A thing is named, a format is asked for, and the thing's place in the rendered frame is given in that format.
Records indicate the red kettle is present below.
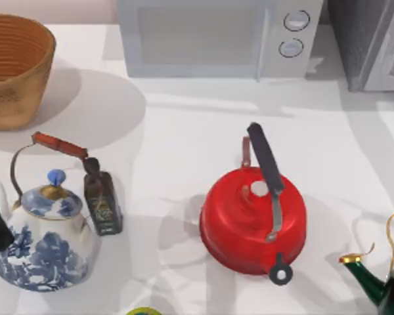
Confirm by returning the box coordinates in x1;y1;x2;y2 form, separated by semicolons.
199;122;308;285

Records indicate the microwave oven door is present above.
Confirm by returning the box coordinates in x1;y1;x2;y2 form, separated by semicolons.
116;0;273;82

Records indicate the pale microwave oven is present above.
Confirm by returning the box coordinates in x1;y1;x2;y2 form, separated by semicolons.
116;0;324;83

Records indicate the woven brown basket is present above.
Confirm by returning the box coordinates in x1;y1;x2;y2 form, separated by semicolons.
0;13;57;131

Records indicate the dark glass bottle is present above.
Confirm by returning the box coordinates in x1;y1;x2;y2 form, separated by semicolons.
83;157;123;237

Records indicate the green and gold kettle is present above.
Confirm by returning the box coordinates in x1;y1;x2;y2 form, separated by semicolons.
338;205;394;315

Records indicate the blue and white teapot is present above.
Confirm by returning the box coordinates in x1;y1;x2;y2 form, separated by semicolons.
0;131;101;293

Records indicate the round microwave knob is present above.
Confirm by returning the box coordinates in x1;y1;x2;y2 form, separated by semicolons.
283;10;311;32
278;37;305;59

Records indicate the green and yellow round object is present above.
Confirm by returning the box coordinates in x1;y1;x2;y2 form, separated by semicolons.
125;306;164;315

